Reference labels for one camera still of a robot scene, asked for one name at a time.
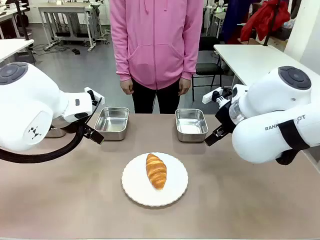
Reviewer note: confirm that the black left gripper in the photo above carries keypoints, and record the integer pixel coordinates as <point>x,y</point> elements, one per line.
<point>75,127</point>

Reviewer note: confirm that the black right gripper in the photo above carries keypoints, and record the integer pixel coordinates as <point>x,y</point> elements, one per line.
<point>225,115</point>

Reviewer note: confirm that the person's left forearm pink sleeve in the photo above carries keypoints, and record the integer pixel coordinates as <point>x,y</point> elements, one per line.
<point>191,60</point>

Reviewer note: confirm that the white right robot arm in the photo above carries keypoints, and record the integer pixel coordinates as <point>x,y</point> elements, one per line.
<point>265,100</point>

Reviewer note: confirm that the person's right forearm pink sleeve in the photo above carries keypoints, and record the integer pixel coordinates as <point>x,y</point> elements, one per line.
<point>122,60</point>

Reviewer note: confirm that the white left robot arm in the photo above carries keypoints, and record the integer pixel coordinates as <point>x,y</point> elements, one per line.
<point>25,105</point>

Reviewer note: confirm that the stainless steel container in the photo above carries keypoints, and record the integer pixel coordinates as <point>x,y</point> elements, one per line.
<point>191,125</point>
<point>112,122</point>

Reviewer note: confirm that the golden croissant bread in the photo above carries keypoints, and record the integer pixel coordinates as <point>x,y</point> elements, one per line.
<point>156,171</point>

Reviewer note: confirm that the person's left hand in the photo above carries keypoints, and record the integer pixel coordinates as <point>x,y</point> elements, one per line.
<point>184,87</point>

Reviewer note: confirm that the person's right hand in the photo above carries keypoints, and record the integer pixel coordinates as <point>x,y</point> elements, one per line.
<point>127,87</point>

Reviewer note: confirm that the black trousers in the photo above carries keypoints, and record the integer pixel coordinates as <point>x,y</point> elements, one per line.
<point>150,100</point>

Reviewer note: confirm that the white scalloped plate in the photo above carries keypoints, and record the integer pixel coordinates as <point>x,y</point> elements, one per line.
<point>140,185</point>

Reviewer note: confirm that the black office chair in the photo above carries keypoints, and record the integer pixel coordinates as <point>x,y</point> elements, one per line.
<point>208,67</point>

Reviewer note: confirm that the white side table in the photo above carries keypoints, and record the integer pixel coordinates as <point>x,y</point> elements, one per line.
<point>250,60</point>

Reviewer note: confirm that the white power strip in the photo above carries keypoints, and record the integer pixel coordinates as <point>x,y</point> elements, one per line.
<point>49,45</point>

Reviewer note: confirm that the pink zip hoodie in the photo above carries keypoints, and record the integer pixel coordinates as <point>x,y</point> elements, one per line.
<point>156,45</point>

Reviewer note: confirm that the dark blue garment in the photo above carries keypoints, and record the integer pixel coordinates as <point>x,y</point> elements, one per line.
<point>233,20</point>

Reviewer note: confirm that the white table with black stand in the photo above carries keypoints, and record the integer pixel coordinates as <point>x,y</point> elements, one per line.
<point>12,48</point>

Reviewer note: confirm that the black stand pole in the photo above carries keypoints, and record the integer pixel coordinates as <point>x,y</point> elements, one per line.
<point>269,22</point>

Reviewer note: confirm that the red jacket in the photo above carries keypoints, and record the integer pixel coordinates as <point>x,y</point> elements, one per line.
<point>265,17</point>

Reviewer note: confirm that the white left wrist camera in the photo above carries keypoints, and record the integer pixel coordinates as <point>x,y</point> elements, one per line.
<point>93,96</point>

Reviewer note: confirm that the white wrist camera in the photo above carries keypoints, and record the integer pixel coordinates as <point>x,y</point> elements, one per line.
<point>93,96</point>
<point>212,96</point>

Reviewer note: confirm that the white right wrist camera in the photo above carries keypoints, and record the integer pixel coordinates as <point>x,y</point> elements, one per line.
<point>212,96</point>

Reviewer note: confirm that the white metal frame workbench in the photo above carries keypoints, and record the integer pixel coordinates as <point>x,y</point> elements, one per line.
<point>67,10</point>

